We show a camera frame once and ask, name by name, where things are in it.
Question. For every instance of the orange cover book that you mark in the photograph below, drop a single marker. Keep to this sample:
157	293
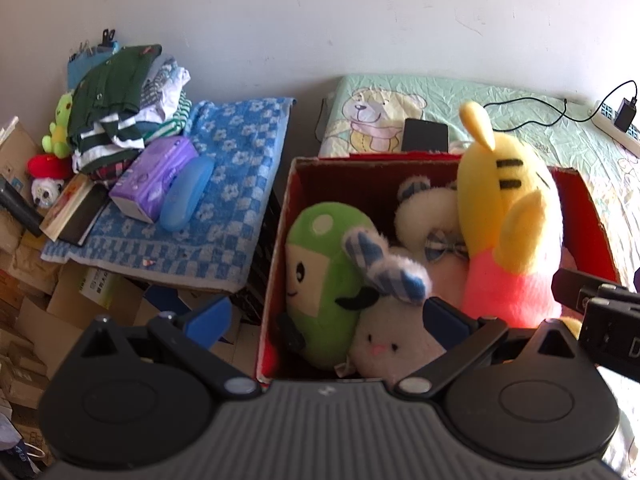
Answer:
65	205

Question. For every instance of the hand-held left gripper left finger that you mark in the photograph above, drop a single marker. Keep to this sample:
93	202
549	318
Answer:
207	320

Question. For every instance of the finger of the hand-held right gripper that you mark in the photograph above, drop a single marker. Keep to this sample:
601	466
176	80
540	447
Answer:
575	290

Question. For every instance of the white rabbit plush toy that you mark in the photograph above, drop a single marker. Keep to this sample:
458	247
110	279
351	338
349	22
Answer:
385	330
425	215

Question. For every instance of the plaid garment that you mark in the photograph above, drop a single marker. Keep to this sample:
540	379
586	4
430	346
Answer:
107	172

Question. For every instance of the red plush toy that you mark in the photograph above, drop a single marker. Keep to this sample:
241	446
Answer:
45	165

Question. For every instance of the blue floral towel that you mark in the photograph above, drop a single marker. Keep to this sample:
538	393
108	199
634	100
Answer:
240	185

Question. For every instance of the pile of cardboard boxes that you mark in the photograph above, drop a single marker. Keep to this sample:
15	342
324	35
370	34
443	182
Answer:
75	300

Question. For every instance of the panda plush toy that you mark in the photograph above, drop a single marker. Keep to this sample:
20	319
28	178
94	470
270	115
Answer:
47	191

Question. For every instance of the dark green garment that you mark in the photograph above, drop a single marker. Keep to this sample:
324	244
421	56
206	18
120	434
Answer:
110	85

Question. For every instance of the green white striped garment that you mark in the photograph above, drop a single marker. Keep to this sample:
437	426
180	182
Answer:
120	132

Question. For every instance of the white power strip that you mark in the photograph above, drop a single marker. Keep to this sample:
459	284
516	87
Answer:
607	122

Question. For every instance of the black charger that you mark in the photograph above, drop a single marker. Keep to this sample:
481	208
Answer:
625	112

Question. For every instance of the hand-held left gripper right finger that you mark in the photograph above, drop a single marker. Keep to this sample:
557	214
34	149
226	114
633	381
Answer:
445	320

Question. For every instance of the black phone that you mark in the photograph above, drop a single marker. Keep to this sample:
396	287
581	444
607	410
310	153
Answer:
425	135

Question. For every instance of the yellow and pink plush toy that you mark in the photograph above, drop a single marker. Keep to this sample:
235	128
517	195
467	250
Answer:
500	200

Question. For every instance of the red cardboard box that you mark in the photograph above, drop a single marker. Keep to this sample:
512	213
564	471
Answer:
300	180

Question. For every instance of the pale green printed bedsheet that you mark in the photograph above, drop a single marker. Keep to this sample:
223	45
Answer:
525	115

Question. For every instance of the blue glasses case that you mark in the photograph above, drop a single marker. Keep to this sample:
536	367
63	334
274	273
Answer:
185	195

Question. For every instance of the black binder clip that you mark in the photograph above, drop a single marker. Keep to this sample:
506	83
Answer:
109	37

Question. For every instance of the purple tissue pack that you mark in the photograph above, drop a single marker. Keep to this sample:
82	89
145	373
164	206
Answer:
150	175

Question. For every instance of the green frog plush toy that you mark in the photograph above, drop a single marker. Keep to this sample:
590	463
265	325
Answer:
60	125

